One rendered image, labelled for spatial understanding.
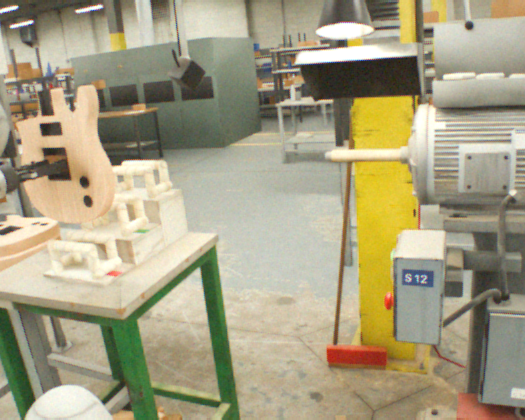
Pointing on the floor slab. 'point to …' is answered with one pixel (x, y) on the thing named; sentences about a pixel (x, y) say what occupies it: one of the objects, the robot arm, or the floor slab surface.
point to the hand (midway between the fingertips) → (55, 164)
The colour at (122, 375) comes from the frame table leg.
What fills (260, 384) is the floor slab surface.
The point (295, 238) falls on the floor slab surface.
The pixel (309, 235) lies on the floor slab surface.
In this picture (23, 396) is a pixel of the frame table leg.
